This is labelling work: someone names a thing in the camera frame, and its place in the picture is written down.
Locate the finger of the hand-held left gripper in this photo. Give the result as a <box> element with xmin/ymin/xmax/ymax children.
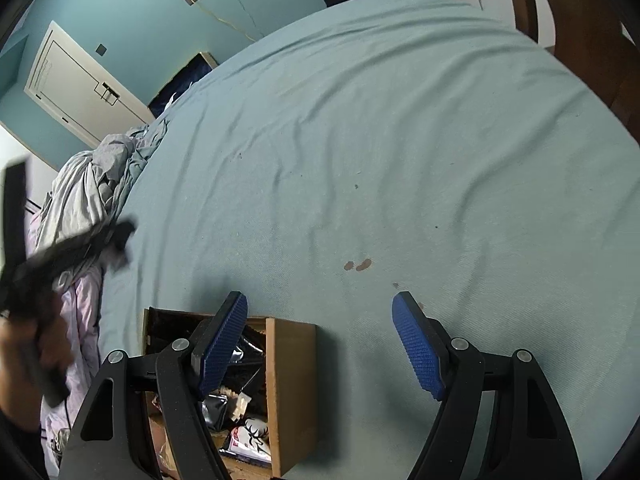
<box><xmin>50</xmin><ymin>217</ymin><xmax>138</xmax><ymax>276</ymax></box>

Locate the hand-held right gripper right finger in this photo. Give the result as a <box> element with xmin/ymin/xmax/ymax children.
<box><xmin>391</xmin><ymin>291</ymin><xmax>583</xmax><ymax>480</ymax></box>

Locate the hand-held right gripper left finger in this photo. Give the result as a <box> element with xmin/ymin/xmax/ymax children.
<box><xmin>59</xmin><ymin>291</ymin><xmax>249</xmax><ymax>480</ymax></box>

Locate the cardboard box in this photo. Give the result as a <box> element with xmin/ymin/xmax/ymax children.
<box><xmin>142</xmin><ymin>307</ymin><xmax>318</xmax><ymax>478</ymax></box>

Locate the person's left hand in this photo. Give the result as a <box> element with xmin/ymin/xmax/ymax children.
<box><xmin>0</xmin><ymin>305</ymin><xmax>73</xmax><ymax>431</ymax></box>

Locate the grey crumpled blanket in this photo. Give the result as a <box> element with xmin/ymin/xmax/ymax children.
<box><xmin>35</xmin><ymin>120</ymin><xmax>173</xmax><ymax>291</ymax></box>

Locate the lilac sheet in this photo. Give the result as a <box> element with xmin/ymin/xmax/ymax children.
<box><xmin>25</xmin><ymin>200</ymin><xmax>108</xmax><ymax>471</ymax></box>

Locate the white door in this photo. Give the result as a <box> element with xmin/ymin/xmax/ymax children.
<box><xmin>24</xmin><ymin>20</ymin><xmax>156</xmax><ymax>148</ymax></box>

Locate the dark blue cloth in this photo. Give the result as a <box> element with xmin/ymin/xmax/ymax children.
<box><xmin>147</xmin><ymin>52</ymin><xmax>221</xmax><ymax>121</ymax></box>

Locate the blue-grey bed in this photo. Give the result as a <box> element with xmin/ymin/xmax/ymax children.
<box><xmin>97</xmin><ymin>0</ymin><xmax>640</xmax><ymax>480</ymax></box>

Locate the brown wooden chair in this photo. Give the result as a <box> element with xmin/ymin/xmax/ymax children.
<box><xmin>500</xmin><ymin>0</ymin><xmax>640</xmax><ymax>126</ymax></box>

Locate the metal door handle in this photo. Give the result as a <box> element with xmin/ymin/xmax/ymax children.
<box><xmin>97</xmin><ymin>80</ymin><xmax>123</xmax><ymax>106</ymax></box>

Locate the thin pale cable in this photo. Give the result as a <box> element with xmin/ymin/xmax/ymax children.
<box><xmin>197</xmin><ymin>0</ymin><xmax>263</xmax><ymax>43</ymax></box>

